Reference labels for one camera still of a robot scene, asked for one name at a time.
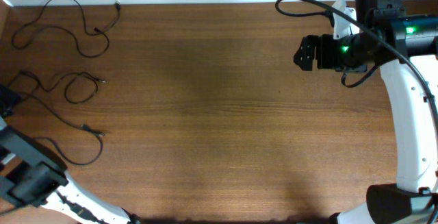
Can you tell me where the black usb cable long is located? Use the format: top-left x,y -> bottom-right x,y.
18,91 -> 105,166

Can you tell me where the black cable short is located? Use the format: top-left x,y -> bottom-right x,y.
11,0 -> 122,60

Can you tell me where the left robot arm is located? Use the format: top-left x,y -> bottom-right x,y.
1,86 -> 142,224

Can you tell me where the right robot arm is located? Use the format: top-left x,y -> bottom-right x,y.
294,0 -> 437,223

